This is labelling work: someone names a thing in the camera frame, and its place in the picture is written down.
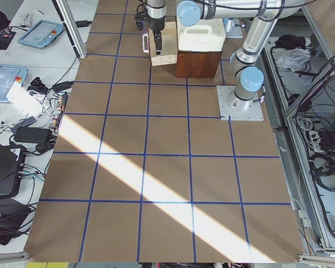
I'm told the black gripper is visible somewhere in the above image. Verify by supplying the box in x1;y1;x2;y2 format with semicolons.
135;2;162;55

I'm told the dark brown wooden cabinet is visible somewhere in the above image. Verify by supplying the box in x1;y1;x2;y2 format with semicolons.
175;50;222;78

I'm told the white drawer handle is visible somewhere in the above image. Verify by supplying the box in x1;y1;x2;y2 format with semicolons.
142;32;150;54

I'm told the light wooden drawer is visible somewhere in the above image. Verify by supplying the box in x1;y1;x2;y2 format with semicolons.
148;21;178;66

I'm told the blue teach pendant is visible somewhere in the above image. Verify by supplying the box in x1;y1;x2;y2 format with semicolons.
0;64;28;103
18;20;64;49

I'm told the black white cloth pile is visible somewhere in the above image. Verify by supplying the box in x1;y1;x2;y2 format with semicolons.
275;34;311;72

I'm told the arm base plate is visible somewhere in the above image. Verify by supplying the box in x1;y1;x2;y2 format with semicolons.
217;85;264;122

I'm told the black power adapter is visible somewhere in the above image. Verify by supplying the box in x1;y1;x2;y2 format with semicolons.
13;127;52;143

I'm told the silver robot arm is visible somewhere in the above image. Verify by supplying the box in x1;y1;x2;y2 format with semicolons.
176;0;313;111
135;0;166;55

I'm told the aluminium frame post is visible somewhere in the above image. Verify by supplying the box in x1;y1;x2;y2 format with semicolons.
52;0;87;60

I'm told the black laptop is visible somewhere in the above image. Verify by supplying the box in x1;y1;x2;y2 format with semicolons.
0;144;26;199

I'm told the white plastic tray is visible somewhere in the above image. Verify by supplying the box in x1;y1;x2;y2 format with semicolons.
177;18;226;52

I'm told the white power strip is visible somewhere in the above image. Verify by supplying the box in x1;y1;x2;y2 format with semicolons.
299;118;324;153

